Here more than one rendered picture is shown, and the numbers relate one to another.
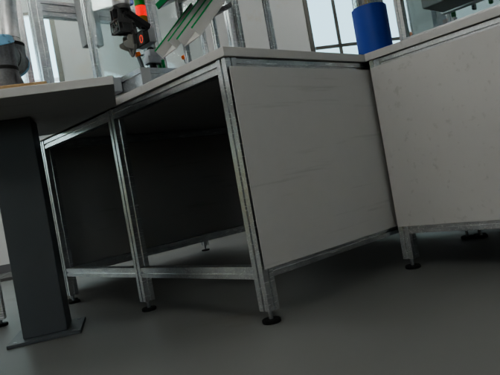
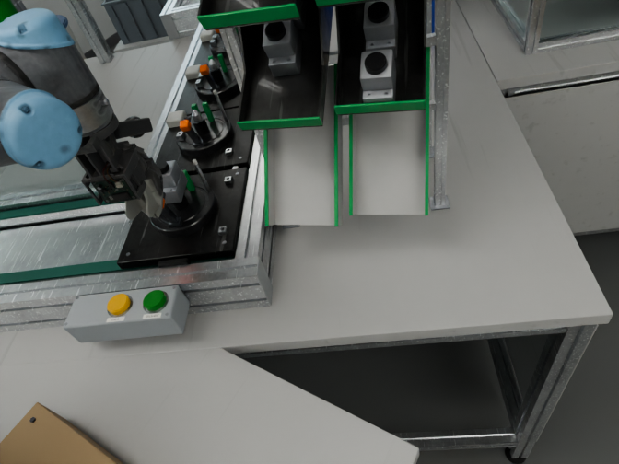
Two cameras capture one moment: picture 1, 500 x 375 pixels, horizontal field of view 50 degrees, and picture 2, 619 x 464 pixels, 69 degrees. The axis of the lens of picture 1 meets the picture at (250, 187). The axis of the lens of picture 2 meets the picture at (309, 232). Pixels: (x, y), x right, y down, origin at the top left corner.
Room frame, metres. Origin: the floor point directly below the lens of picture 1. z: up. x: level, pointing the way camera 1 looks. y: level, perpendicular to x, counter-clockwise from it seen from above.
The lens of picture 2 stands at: (1.63, 0.54, 1.58)
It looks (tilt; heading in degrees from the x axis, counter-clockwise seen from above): 47 degrees down; 326
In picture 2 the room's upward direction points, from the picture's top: 17 degrees counter-clockwise
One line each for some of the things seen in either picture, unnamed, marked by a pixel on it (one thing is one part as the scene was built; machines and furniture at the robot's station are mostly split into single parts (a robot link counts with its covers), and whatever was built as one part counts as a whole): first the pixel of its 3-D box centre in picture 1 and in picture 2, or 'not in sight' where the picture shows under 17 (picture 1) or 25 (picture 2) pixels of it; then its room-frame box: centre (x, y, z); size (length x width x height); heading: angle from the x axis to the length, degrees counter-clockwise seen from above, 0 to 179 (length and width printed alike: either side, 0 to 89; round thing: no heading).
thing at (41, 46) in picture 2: not in sight; (47, 61); (2.29, 0.40, 1.36); 0.09 x 0.08 x 0.11; 96
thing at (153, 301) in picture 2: not in sight; (155, 301); (2.23, 0.49, 0.96); 0.04 x 0.04 x 0.02
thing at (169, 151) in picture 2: not in sight; (200, 123); (2.54, 0.14, 1.01); 0.24 x 0.24 x 0.13; 43
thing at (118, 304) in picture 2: not in sight; (120, 305); (2.28, 0.54, 0.96); 0.04 x 0.04 x 0.02
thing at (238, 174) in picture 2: not in sight; (187, 214); (2.36, 0.32, 0.96); 0.24 x 0.24 x 0.02; 43
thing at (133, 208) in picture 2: (126, 47); (134, 206); (2.30, 0.42, 1.10); 0.06 x 0.03 x 0.09; 133
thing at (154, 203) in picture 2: (129, 45); (151, 203); (2.28, 0.39, 1.10); 0.06 x 0.03 x 0.09; 133
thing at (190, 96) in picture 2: not in sight; (216, 72); (2.70, -0.04, 1.01); 0.24 x 0.24 x 0.13; 43
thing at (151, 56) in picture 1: (153, 56); (169, 176); (2.37, 0.32, 1.06); 0.08 x 0.04 x 0.07; 133
